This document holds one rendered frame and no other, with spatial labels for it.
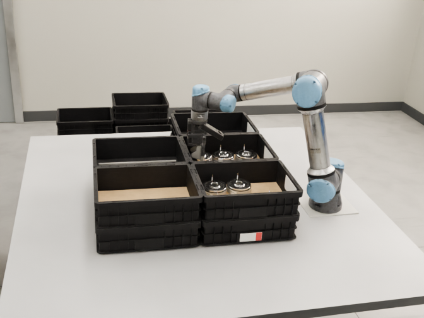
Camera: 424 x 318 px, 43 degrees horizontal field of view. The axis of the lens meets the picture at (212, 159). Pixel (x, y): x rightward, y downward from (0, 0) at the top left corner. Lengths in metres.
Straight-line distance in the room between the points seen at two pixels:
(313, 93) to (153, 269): 0.90
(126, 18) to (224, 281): 3.47
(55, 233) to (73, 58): 3.06
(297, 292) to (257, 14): 3.69
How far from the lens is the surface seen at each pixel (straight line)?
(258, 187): 2.34
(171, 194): 2.24
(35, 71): 5.18
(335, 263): 2.16
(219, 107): 2.31
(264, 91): 2.36
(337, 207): 2.48
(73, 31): 5.08
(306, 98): 2.14
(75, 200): 2.48
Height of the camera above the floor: 1.91
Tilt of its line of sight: 25 degrees down
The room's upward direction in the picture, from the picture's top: 3 degrees clockwise
